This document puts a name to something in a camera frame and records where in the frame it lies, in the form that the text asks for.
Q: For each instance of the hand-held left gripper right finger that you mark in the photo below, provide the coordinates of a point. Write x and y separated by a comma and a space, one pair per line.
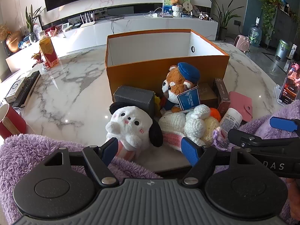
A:
191, 152

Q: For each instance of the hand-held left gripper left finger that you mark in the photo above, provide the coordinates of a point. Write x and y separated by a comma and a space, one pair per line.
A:
110, 150

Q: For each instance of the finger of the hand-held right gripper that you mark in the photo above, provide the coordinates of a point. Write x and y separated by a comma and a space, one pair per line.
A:
282, 123
243, 139

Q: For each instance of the white crochet plush toy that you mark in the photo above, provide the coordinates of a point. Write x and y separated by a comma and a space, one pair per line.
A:
194, 119

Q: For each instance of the white dog plush toy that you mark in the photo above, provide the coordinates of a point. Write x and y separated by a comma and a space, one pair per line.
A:
131, 124

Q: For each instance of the yellow toy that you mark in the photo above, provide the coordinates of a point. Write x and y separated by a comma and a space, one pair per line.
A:
157, 101

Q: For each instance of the orange cardboard box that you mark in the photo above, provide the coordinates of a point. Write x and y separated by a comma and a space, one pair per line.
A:
140, 72

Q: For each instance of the person's right hand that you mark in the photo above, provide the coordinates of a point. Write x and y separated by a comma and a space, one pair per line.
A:
294, 196

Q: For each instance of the white tube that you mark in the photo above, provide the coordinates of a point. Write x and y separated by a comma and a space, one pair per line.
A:
230, 119

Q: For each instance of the white phone stand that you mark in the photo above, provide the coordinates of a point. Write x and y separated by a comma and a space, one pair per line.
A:
280, 98

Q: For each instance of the pink wallet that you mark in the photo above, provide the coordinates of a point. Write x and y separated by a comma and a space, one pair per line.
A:
239, 103

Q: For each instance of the smartphone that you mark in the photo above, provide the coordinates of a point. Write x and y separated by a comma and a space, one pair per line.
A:
290, 84

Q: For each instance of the dark brown box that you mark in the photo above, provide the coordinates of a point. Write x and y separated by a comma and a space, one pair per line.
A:
222, 93

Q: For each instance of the grey rectangular box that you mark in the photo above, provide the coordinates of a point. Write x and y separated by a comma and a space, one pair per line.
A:
133, 98

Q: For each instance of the small brown box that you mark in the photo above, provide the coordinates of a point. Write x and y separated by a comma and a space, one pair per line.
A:
206, 93

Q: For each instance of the red panda plush toy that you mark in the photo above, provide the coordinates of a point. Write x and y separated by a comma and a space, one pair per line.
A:
173, 82

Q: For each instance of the silver trash can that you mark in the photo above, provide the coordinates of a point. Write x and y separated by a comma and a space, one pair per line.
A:
282, 50

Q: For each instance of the pink heater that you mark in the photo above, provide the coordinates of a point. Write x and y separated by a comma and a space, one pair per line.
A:
242, 43

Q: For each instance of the blue water jug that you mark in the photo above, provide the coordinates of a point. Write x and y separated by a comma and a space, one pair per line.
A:
255, 35

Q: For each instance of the dark grey cabinet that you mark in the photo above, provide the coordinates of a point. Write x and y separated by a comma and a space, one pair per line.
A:
284, 25

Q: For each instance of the red cup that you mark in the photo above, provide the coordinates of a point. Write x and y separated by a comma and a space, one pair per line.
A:
11, 121

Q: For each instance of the wooden stick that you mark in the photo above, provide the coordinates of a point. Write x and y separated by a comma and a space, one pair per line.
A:
10, 125

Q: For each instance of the black remote control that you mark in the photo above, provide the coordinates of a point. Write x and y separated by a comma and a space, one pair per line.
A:
27, 86

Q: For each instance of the trailing ivy plant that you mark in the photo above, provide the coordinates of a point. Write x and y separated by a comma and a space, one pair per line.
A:
268, 7

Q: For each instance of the orange drink carton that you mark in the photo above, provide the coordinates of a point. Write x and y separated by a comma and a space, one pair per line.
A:
48, 50

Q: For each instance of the tall leafy potted plant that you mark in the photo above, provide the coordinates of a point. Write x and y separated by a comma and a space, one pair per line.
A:
223, 21

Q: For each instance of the white television cabinet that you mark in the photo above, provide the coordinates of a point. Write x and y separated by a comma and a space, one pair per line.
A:
140, 28

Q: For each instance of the cow figurines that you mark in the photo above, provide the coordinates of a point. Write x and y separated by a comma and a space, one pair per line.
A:
205, 16

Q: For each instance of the white router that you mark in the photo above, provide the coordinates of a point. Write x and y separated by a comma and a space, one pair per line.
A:
88, 23

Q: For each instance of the white desk clock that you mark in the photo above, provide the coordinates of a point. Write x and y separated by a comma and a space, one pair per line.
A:
65, 27

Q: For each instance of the decorative plate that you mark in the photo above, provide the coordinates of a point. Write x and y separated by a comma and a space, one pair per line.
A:
195, 11

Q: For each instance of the teddy bear on cabinet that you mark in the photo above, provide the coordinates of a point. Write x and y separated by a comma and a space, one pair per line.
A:
177, 10

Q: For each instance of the fan-shaped ornament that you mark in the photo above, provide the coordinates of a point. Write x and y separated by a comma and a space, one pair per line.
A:
187, 6

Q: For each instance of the copper vase with dried flowers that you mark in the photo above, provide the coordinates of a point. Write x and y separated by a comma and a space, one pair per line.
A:
13, 43

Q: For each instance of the green potted plant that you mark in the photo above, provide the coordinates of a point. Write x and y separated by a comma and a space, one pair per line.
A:
32, 23

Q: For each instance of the brown teddy bear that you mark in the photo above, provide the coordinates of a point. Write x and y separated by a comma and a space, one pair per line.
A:
175, 1

